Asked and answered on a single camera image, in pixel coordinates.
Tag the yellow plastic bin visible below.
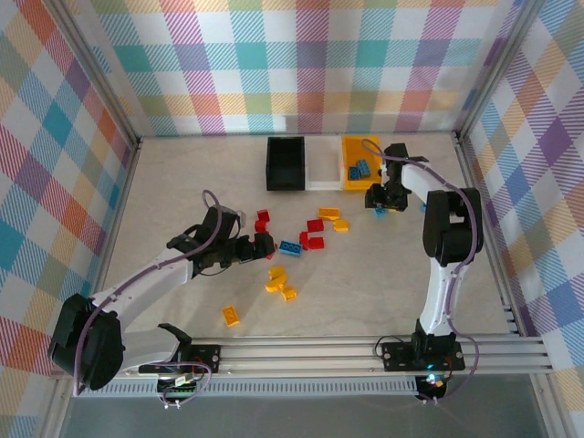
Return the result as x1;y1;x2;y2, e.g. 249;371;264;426
340;135;383;193

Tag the white plastic bin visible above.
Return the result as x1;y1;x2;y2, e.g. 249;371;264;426
303;136;346;192

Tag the black plastic bin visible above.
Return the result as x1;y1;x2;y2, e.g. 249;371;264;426
266;135;307;192

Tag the small lit circuit board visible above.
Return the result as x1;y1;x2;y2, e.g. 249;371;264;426
414;371;451;402

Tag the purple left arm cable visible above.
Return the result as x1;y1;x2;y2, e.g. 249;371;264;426
72;189;229;410

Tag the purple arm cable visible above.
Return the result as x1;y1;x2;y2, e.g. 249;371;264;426
361;139;484;407
72;189;229;410

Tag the aluminium frame side rail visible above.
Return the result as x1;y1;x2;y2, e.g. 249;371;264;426
454;130;524;337
89;136;143;302

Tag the long aluminium base rail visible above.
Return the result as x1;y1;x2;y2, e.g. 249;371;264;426
104;335;553;378

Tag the green circuit board with wires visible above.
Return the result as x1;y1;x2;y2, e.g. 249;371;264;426
157;372;204;402

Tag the grey slotted cable duct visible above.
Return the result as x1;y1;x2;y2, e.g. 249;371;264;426
102;381;421;399

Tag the aluminium frame post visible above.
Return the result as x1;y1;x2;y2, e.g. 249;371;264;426
57;0;142;147
455;0;537;141

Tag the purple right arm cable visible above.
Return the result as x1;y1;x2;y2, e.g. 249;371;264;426
361;139;484;407

